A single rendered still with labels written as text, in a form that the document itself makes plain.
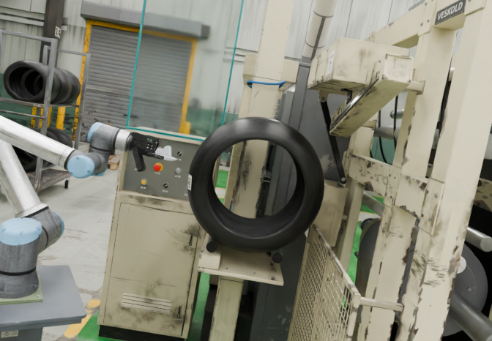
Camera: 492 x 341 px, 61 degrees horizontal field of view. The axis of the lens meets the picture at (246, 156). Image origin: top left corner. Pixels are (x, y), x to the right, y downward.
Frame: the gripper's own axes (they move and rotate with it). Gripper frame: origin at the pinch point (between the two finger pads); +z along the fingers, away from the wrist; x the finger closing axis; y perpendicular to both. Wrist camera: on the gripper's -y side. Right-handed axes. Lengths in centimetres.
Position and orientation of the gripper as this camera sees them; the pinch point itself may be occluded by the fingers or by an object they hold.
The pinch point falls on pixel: (173, 160)
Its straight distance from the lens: 184.8
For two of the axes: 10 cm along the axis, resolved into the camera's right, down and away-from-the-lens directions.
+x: 0.0, -1.0, 9.9
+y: 2.9, -9.5, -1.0
